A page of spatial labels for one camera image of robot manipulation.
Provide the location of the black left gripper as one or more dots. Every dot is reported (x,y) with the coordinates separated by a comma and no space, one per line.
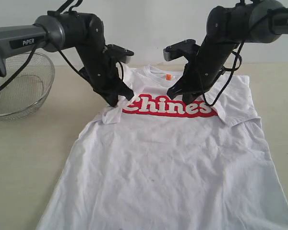
(101,73)

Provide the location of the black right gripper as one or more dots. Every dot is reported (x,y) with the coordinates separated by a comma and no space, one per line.
(202,72)

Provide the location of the white t-shirt with red print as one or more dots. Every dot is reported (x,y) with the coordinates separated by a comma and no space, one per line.
(155,163)

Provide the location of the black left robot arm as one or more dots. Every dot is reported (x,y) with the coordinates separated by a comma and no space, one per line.
(56,32)

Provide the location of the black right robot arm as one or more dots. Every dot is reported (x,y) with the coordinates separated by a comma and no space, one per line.
(227,30)

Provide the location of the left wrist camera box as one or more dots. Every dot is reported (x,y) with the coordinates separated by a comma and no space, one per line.
(119,53)

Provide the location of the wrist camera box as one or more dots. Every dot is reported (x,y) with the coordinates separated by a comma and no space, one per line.
(119,53)
(186,48)

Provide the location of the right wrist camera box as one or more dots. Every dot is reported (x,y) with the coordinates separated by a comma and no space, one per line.
(186,48)

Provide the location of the metal wire mesh basket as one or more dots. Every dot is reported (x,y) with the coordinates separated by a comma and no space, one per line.
(29,90)

